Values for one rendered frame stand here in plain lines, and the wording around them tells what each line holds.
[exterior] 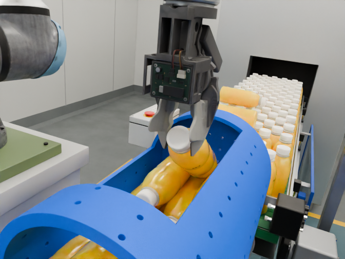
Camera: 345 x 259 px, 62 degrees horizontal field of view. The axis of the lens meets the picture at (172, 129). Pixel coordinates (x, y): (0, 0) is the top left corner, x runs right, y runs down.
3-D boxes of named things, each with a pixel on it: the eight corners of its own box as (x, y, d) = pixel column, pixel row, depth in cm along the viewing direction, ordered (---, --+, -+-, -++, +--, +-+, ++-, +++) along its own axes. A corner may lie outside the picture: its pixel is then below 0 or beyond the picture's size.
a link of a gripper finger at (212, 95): (187, 126, 44) (183, 68, 41) (191, 123, 45) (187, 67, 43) (217, 128, 42) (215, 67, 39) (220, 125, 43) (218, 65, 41)
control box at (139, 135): (128, 143, 101) (129, 115, 97) (154, 127, 118) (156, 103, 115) (153, 150, 97) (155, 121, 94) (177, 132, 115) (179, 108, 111)
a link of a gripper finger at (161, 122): (134, 150, 44) (148, 94, 40) (153, 138, 49) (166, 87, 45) (152, 159, 43) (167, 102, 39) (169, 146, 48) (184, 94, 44)
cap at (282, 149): (276, 152, 85) (278, 147, 85) (275, 147, 89) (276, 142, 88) (290, 155, 85) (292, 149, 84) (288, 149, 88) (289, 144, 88)
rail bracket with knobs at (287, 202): (260, 234, 78) (268, 202, 75) (264, 219, 85) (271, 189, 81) (299, 247, 75) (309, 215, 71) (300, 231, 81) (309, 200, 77)
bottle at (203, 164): (181, 154, 64) (153, 129, 47) (210, 142, 63) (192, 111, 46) (192, 184, 62) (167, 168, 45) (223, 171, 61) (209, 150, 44)
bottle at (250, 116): (259, 108, 94) (204, 97, 101) (253, 128, 93) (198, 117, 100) (259, 114, 101) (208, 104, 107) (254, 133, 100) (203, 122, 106)
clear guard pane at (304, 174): (276, 301, 110) (311, 193, 93) (290, 199, 178) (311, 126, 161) (278, 302, 110) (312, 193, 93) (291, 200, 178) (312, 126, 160)
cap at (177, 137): (165, 134, 47) (161, 130, 45) (187, 124, 46) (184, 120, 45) (173, 155, 45) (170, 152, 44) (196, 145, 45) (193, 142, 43)
